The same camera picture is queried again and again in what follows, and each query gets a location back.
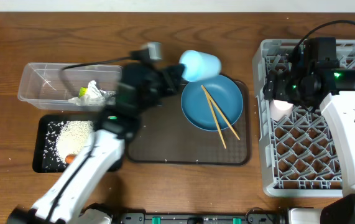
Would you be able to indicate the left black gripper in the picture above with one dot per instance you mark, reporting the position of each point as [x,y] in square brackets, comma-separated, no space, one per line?
[166,74]

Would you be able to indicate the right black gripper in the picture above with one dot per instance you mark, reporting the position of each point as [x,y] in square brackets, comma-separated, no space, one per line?
[275,89]

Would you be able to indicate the pink cup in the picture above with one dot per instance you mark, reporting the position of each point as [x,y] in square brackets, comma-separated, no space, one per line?
[279,109]

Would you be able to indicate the light blue cup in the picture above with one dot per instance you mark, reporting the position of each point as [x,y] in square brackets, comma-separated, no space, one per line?
[199,66]

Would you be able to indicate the white napkin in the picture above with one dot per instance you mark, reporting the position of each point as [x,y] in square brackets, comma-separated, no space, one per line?
[94,96]

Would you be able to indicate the wooden chopstick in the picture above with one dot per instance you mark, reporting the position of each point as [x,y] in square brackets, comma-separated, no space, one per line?
[217,128]
[219,111]

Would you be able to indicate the green snack wrapper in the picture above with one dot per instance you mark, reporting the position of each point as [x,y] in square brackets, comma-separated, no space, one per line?
[82,92]

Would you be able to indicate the orange carrot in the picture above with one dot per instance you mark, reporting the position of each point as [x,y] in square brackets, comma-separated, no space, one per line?
[70,158]

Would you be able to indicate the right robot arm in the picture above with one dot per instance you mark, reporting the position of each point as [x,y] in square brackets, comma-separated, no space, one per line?
[339,113]

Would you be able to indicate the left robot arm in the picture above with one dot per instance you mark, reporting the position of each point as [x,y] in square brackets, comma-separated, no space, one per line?
[105,147]

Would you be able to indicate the grey dishwasher rack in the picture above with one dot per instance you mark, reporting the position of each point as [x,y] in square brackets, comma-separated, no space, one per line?
[297,153]

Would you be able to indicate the brown serving tray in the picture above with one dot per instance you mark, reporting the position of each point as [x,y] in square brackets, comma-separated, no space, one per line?
[167,137]

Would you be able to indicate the dark blue plate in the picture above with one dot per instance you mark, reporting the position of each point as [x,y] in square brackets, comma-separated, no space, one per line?
[226,95]

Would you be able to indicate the spilled white rice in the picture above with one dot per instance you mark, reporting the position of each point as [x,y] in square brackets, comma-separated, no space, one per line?
[64,138]

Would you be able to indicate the clear plastic bin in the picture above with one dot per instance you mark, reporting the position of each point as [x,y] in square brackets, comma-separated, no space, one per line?
[43,87]

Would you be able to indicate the black plastic tray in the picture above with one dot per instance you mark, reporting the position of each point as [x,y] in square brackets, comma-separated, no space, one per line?
[40,149]

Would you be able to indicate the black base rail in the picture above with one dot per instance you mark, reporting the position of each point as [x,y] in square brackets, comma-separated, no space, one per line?
[252,217]

